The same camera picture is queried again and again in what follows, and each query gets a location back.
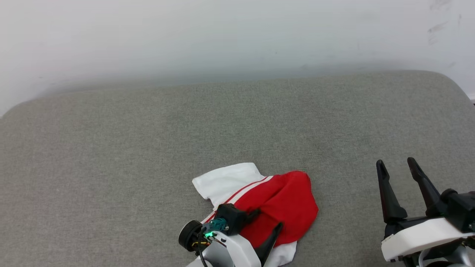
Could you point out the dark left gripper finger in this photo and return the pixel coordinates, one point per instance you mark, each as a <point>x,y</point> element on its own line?
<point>268,246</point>
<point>252,215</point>

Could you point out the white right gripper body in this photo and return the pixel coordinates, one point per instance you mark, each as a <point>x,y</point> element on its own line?
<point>419,237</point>

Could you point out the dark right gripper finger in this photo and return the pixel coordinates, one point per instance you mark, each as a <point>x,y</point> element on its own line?
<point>430,196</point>
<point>389,202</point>

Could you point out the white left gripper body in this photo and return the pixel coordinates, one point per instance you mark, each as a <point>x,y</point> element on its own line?
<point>241,252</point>

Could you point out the red and white basketball jersey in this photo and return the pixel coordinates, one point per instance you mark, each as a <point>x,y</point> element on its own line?
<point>289,200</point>

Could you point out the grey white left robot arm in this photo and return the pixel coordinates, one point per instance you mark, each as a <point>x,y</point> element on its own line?
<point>215,257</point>

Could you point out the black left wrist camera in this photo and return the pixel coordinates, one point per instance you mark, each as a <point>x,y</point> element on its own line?
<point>230,218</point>

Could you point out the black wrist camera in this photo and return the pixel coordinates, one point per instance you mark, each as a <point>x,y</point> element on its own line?
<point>230,218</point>
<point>462,209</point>

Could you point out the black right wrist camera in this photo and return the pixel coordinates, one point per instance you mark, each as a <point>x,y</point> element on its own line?
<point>462,209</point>

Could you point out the teal left camera connector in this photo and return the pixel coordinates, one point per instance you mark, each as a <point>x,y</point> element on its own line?
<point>217,224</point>

